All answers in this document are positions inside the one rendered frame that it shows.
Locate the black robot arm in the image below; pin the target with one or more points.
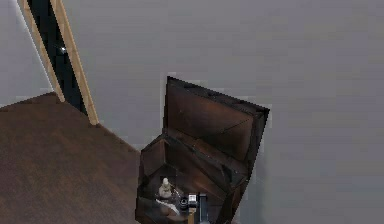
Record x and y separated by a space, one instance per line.
202 208

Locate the dark brown wooden cabinet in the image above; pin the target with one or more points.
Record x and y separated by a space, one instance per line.
213 133

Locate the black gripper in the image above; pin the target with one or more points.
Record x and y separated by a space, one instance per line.
184 203

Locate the tan wooden stick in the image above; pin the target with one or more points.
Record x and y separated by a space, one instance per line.
191 216

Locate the small white figurine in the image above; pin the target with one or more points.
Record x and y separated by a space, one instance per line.
165 190

